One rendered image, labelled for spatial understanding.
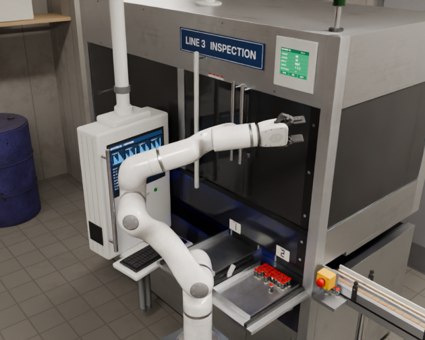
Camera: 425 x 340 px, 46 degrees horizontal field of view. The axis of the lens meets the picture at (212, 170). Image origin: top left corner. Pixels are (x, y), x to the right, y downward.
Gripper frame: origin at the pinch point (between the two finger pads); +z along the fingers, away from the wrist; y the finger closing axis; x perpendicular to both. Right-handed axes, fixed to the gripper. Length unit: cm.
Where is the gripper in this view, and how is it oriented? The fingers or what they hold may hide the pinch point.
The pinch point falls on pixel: (301, 129)
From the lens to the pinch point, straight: 179.6
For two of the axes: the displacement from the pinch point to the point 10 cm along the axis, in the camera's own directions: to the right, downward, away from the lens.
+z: 9.9, -1.2, 0.1
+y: -0.7, -6.4, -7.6
